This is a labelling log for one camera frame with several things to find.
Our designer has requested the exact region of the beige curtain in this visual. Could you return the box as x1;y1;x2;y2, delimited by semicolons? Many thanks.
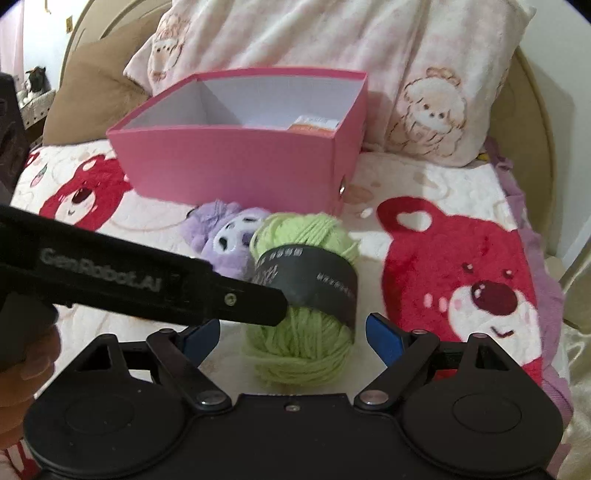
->
545;258;591;480

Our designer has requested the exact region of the pink printed pillow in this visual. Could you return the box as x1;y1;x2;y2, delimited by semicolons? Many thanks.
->
124;0;539;168

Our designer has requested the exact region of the person's left hand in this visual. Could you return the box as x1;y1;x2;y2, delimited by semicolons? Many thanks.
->
0;323;62;444

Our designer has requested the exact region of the pink cardboard box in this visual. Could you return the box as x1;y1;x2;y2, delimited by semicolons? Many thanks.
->
106;70;370;215

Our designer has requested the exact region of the purple bed sheet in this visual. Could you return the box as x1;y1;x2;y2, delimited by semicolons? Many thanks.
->
482;138;578;416

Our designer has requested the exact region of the clear floss box orange label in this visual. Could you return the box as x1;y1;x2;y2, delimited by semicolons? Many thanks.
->
288;115;341;138

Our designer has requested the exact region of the brown pillow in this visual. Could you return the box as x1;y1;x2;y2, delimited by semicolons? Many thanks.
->
42;16;160;146

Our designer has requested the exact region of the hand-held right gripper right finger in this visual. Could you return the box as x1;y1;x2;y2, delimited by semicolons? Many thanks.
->
353;313;513;412

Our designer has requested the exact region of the dark figurine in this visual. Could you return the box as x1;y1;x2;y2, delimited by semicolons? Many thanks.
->
25;67;48;93

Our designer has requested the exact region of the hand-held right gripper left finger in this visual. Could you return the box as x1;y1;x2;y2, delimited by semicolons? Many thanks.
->
71;318;232;412

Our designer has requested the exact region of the green yarn ball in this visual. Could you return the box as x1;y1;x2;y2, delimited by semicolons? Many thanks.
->
244;211;361;386

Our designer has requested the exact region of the purple plush toy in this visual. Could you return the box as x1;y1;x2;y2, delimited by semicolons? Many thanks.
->
185;199;271;280

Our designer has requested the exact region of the red bear printed blanket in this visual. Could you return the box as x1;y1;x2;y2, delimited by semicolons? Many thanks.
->
9;138;573;480

